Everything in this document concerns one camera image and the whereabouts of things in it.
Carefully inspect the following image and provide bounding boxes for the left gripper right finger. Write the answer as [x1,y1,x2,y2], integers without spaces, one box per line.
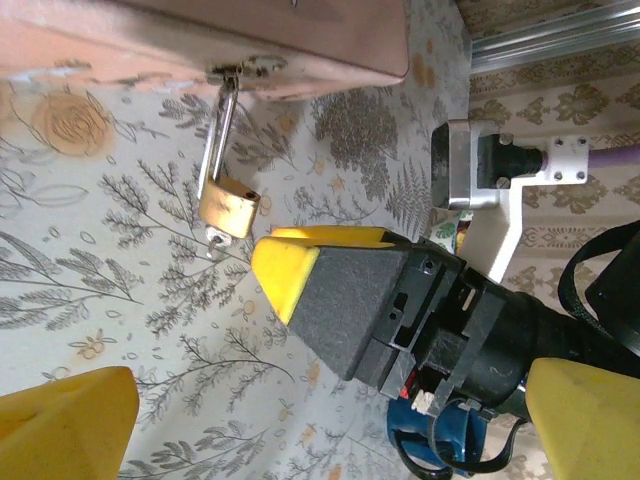
[527,356,640,480]

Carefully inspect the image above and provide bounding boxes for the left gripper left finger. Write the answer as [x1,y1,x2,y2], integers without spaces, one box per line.
[0,366,141,480]

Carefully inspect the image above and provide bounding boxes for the brass padlock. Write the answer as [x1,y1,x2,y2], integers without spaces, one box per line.
[198,69,263,240]

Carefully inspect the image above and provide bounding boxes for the small silver key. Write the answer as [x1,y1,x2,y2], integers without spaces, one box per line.
[205,225,234,259]

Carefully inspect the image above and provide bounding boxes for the blue round object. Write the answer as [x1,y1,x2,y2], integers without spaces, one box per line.
[387,397,494,467]

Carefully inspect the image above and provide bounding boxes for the floral table covering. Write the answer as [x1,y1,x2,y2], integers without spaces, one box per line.
[0,0,474,480]

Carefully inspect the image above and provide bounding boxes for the pink box with cartoon couple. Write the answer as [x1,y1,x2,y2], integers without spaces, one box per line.
[0,0,412,104]

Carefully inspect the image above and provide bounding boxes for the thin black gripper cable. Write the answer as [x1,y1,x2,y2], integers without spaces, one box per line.
[393,394,527,475]

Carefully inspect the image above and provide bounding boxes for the aluminium corner post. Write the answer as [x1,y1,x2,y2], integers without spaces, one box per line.
[468,0,640,74]

